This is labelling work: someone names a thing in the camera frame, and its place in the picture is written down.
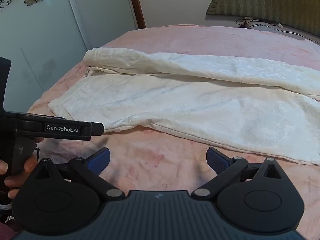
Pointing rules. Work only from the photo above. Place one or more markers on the olive padded headboard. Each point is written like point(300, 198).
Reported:
point(265, 2)

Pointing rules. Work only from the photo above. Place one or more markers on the pink blanket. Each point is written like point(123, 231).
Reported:
point(160, 157)

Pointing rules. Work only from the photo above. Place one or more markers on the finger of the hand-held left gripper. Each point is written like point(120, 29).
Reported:
point(98, 129)

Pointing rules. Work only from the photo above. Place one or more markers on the person's left hand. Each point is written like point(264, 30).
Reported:
point(27, 166)

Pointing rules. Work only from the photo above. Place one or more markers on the brown wooden door frame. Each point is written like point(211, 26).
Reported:
point(136, 2)

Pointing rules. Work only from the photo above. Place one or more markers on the cream white blanket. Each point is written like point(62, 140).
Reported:
point(180, 105)

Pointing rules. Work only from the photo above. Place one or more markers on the flower print wardrobe door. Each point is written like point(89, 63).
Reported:
point(45, 42)

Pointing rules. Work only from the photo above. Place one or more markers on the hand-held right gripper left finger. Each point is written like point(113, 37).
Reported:
point(98, 162)

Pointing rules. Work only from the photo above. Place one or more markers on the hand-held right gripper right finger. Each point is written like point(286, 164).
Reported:
point(218, 162)

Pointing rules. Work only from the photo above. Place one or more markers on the grey pillow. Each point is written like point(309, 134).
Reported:
point(275, 28)

